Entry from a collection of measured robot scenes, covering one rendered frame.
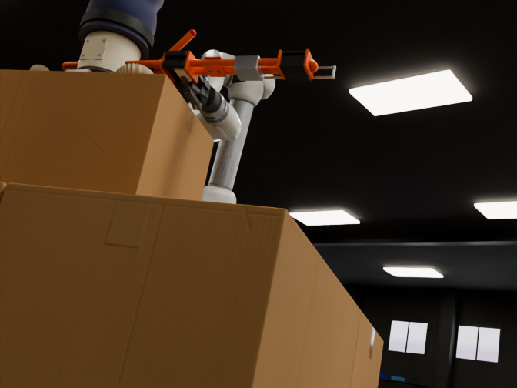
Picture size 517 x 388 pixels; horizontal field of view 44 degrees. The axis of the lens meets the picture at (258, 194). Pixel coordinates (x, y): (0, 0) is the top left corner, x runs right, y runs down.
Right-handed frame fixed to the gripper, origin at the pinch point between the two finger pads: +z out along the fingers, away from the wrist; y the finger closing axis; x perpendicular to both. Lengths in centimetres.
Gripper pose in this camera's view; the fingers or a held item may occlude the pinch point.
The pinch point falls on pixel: (185, 68)
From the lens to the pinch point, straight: 188.8
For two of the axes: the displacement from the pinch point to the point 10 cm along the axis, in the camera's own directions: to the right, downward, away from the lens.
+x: -9.4, -0.8, 3.4
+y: -1.9, 9.3, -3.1
